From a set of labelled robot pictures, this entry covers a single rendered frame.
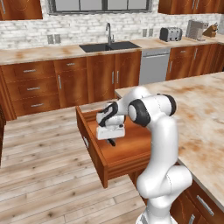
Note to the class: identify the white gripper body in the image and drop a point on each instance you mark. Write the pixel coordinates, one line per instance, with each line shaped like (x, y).
(110, 132)

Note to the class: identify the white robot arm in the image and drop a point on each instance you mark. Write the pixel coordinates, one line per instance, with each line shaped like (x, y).
(163, 140)

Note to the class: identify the open wooden drawer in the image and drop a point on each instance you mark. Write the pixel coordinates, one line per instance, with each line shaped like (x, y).
(128, 148)

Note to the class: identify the closed wooden drawer front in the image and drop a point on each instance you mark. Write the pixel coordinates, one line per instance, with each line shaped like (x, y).
(211, 214)

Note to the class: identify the long wooden base cupboard run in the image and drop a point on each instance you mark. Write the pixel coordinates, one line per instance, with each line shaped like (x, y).
(73, 81)

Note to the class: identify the silver dishwasher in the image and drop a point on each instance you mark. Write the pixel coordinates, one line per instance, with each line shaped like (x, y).
(154, 67)

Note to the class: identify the black sink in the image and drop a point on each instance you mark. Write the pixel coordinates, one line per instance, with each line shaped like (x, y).
(109, 46)

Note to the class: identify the wooden cupboard door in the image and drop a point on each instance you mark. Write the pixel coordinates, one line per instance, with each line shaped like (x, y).
(180, 211)

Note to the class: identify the silver tap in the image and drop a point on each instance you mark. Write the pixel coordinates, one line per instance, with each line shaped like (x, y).
(109, 33)

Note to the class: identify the short wooden base cupboard run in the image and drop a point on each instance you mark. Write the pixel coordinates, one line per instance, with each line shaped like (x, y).
(192, 59)

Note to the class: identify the silver toaster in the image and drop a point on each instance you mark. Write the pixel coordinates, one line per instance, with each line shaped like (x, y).
(171, 34)

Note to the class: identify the dark framed window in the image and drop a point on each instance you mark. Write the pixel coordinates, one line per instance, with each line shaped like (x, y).
(100, 5)

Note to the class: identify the wooden knife block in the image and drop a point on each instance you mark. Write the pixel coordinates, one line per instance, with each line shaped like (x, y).
(210, 31)

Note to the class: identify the grey wall outlet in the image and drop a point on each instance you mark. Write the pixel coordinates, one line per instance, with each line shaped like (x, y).
(151, 32)
(50, 39)
(57, 38)
(144, 32)

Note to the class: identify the wooden wall cupboard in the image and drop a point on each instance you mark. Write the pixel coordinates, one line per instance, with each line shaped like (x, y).
(189, 5)
(20, 8)

